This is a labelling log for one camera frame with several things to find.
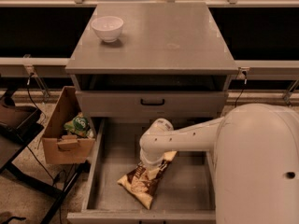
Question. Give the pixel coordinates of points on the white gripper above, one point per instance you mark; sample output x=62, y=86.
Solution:
x=149, y=160

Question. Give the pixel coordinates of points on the brown chip bag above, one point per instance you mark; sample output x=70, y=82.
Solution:
x=136, y=182

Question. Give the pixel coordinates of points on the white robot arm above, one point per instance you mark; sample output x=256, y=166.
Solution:
x=255, y=161

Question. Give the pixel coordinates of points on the open grey middle drawer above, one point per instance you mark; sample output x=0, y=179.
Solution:
x=185, y=194

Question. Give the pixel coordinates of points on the green snack bag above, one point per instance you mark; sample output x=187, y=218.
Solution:
x=79, y=126

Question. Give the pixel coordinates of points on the closed grey top drawer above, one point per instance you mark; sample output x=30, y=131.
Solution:
x=126, y=104

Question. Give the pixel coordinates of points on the grey drawer cabinet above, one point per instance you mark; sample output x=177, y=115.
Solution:
x=163, y=47

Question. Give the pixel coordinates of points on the cardboard box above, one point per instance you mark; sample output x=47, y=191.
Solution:
x=60, y=145

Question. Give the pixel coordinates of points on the black table stand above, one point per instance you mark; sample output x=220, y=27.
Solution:
x=11, y=150

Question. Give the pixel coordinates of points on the white bowl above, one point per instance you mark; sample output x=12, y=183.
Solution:
x=108, y=28

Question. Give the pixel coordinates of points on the black drawer handle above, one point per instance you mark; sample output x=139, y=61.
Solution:
x=152, y=103

